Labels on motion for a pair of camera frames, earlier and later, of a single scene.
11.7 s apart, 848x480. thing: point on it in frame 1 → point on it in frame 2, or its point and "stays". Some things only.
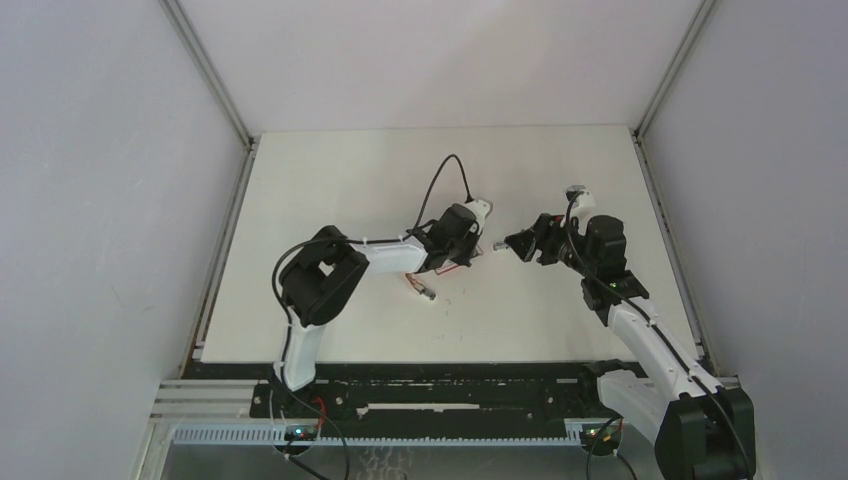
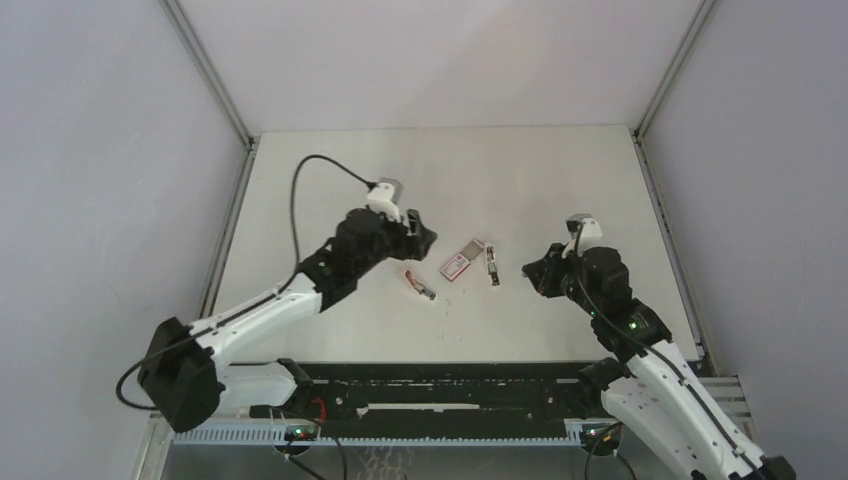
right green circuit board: x=608 y=441 stays
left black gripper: x=464 y=259 → x=418 y=244
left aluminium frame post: x=203 y=65 stays
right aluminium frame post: x=673 y=68 stays
